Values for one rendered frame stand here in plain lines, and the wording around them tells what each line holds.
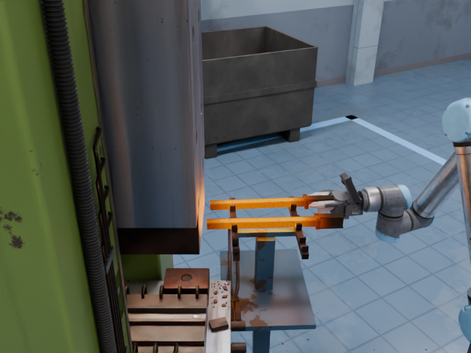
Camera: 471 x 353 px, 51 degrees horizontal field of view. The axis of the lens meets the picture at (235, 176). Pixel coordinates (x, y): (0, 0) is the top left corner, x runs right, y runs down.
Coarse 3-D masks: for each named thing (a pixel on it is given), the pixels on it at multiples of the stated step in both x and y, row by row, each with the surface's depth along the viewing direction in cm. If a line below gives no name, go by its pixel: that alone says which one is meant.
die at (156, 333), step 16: (128, 304) 124; (144, 304) 124; (160, 304) 124; (176, 304) 124; (192, 304) 124; (144, 320) 118; (160, 320) 118; (176, 320) 118; (192, 320) 118; (144, 336) 115; (160, 336) 115; (176, 336) 115; (192, 336) 115; (144, 352) 112; (160, 352) 112; (192, 352) 112
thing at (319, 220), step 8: (296, 216) 165; (304, 216) 165; (312, 216) 165; (320, 216) 163; (328, 216) 163; (336, 216) 163; (208, 224) 161; (216, 224) 161; (224, 224) 161; (240, 224) 162; (248, 224) 162; (256, 224) 162; (264, 224) 162; (272, 224) 162; (280, 224) 162; (288, 224) 163; (304, 224) 163; (312, 224) 163; (320, 224) 164; (328, 224) 165; (336, 224) 165
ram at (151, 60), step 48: (96, 0) 69; (144, 0) 69; (192, 0) 77; (96, 48) 72; (144, 48) 72; (192, 48) 77; (144, 96) 76; (192, 96) 77; (144, 144) 80; (192, 144) 80; (144, 192) 84; (192, 192) 84
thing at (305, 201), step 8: (216, 200) 174; (224, 200) 174; (232, 200) 174; (240, 200) 174; (248, 200) 174; (256, 200) 174; (264, 200) 174; (272, 200) 174; (280, 200) 174; (288, 200) 174; (296, 200) 174; (304, 200) 174; (312, 200) 174; (320, 200) 174; (328, 200) 174; (216, 208) 172; (224, 208) 172; (240, 208) 173; (248, 208) 173; (256, 208) 173; (304, 208) 174
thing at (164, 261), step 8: (128, 256) 140; (136, 256) 140; (144, 256) 140; (152, 256) 140; (160, 256) 141; (168, 256) 159; (128, 264) 141; (136, 264) 141; (144, 264) 141; (152, 264) 141; (160, 264) 142; (168, 264) 159; (128, 272) 143; (136, 272) 143; (144, 272) 143; (152, 272) 143; (160, 272) 143; (136, 280) 144; (144, 280) 144; (152, 280) 144; (160, 280) 144
